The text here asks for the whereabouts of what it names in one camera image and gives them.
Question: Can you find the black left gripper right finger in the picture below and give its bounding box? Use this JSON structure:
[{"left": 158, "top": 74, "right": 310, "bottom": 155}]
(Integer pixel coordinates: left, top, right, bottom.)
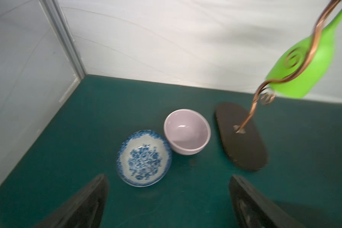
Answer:
[{"left": 229, "top": 175, "right": 304, "bottom": 228}]

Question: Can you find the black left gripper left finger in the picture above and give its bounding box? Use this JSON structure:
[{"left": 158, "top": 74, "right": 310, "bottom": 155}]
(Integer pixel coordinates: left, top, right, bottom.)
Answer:
[{"left": 34, "top": 174, "right": 109, "bottom": 228}]

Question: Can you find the copper cup tree stand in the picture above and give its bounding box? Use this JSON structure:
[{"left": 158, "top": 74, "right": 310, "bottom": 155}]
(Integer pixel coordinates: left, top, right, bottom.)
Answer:
[{"left": 215, "top": 0, "right": 342, "bottom": 172}]

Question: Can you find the blue floral ceramic bowl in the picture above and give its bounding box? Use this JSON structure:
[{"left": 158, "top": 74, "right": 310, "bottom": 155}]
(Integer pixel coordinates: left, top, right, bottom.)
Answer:
[{"left": 116, "top": 130, "right": 173, "bottom": 187}]

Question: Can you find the pink ceramic bowl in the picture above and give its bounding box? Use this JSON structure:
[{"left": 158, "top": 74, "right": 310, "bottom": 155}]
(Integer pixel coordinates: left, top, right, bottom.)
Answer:
[{"left": 163, "top": 109, "right": 211, "bottom": 156}]

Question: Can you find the green plastic goblet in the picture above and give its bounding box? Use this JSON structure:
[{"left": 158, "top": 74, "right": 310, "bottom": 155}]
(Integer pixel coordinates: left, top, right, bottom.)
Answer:
[{"left": 258, "top": 1, "right": 342, "bottom": 98}]

